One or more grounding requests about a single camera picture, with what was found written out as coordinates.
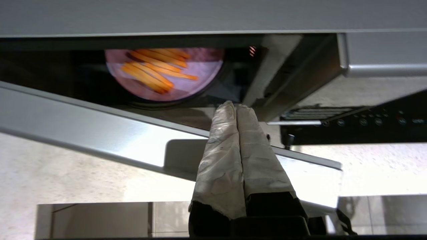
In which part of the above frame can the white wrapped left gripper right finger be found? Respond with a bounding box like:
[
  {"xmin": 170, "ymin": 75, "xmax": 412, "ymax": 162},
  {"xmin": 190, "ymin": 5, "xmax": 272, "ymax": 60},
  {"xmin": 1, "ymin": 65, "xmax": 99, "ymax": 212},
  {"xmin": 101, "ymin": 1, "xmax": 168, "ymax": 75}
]
[{"xmin": 234, "ymin": 104, "xmax": 309, "ymax": 236}]

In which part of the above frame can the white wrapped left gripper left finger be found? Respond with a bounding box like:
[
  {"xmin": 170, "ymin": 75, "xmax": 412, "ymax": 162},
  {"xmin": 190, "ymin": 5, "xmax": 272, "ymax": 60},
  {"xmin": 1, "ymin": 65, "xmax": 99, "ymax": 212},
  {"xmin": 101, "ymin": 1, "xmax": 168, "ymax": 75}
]
[{"xmin": 188, "ymin": 101, "xmax": 247, "ymax": 237}]

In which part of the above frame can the lilac round plate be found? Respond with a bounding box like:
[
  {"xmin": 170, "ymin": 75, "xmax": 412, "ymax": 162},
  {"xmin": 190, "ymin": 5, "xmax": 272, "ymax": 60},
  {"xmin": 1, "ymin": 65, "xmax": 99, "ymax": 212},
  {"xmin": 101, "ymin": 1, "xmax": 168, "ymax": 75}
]
[{"xmin": 104, "ymin": 48, "xmax": 225, "ymax": 102}]

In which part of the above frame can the long orange french fry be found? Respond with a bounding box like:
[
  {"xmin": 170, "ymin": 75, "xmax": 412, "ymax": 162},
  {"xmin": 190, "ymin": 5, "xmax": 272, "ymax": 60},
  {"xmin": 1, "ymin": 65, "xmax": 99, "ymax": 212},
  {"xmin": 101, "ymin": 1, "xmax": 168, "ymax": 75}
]
[{"xmin": 143, "ymin": 62, "xmax": 199, "ymax": 81}]

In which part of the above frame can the silver Panasonic microwave oven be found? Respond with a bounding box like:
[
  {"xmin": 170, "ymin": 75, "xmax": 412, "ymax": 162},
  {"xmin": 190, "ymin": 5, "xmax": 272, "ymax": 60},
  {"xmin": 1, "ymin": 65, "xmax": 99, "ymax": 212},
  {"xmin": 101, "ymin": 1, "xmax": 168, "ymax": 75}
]
[{"xmin": 0, "ymin": 0, "xmax": 427, "ymax": 134}]

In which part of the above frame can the cabinet front panel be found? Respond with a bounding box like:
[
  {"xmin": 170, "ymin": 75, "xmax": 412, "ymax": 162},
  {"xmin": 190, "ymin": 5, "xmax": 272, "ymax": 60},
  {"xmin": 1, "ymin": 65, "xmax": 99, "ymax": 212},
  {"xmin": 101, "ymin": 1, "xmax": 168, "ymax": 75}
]
[
  {"xmin": 337, "ymin": 194, "xmax": 427, "ymax": 236},
  {"xmin": 35, "ymin": 202, "xmax": 153, "ymax": 239}
]

